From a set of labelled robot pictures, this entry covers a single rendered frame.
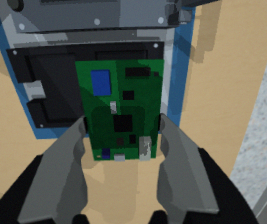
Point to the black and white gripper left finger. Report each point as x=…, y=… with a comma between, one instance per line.
x=52, y=189

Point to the green circuit board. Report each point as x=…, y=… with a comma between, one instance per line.
x=121, y=101

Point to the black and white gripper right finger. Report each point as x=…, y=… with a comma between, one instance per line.
x=191, y=187

